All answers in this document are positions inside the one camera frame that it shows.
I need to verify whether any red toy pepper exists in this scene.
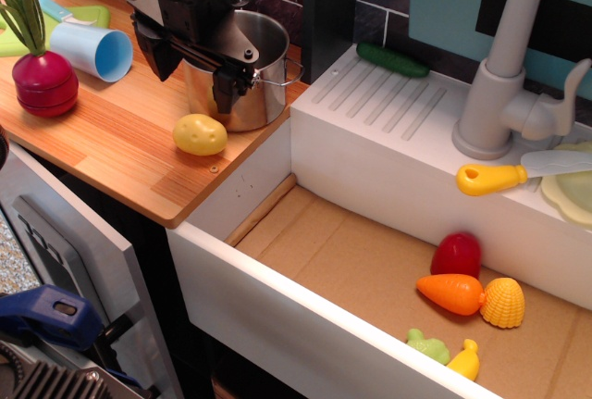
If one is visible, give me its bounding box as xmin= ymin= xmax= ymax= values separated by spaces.
xmin=430 ymin=232 xmax=482 ymax=279

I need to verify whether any stainless steel pot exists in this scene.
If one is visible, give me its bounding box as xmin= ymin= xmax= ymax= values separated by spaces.
xmin=183 ymin=10 xmax=303 ymax=131

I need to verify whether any green cutting board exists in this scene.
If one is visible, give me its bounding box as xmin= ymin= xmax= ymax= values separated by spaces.
xmin=0 ymin=6 xmax=111 ymax=57

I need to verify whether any white drawer box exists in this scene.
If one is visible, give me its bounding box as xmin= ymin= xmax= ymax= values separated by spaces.
xmin=168 ymin=120 xmax=591 ymax=398

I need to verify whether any green toy lettuce piece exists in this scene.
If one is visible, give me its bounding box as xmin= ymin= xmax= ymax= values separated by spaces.
xmin=406 ymin=328 xmax=451 ymax=365

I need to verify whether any grey toy faucet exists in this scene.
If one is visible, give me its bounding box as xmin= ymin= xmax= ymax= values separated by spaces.
xmin=452 ymin=0 xmax=591 ymax=160

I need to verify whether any blue clamp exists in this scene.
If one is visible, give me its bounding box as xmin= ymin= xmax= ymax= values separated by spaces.
xmin=1 ymin=284 xmax=104 ymax=351

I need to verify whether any green toy cucumber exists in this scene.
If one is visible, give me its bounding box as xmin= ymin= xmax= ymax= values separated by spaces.
xmin=356 ymin=43 xmax=430 ymax=78

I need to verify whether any yellow handled toy knife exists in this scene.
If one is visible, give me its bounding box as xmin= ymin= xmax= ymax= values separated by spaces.
xmin=455 ymin=150 xmax=591 ymax=196

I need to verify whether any black metal heat sink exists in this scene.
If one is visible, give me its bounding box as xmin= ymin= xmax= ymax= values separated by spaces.
xmin=1 ymin=342 xmax=157 ymax=398

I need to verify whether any white toy sink unit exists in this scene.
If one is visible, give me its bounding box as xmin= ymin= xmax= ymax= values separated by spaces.
xmin=290 ymin=49 xmax=591 ymax=307

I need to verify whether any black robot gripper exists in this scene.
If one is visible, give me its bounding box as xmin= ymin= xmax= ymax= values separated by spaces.
xmin=126 ymin=0 xmax=259 ymax=114

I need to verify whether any pale green toy plate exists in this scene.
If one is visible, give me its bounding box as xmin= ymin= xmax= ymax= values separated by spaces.
xmin=540 ymin=141 xmax=592 ymax=227

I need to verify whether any small yellow toy squash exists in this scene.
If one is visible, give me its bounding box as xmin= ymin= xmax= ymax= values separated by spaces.
xmin=447 ymin=339 xmax=480 ymax=381

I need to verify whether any red wooden toy radish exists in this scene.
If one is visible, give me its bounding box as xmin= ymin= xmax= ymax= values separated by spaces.
xmin=1 ymin=0 xmax=79 ymax=118

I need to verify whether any light blue plastic cup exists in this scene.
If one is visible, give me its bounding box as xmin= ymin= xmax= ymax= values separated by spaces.
xmin=50 ymin=22 xmax=133 ymax=83

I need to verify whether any yellow toy corn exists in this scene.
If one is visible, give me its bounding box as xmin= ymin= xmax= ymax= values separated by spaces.
xmin=480 ymin=278 xmax=525 ymax=329

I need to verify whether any yellow toy potato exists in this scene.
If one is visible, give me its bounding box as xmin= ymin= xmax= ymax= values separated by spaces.
xmin=172 ymin=114 xmax=228 ymax=156

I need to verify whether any orange toy carrot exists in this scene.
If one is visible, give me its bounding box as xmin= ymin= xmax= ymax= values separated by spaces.
xmin=415 ymin=274 xmax=486 ymax=316

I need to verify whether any light blue toy knife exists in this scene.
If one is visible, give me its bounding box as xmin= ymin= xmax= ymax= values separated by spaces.
xmin=39 ymin=0 xmax=96 ymax=26

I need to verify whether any grey oven door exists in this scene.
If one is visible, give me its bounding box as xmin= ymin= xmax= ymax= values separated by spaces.
xmin=1 ymin=143 xmax=183 ymax=398

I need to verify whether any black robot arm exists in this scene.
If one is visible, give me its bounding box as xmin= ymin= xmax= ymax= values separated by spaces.
xmin=126 ymin=0 xmax=259 ymax=114

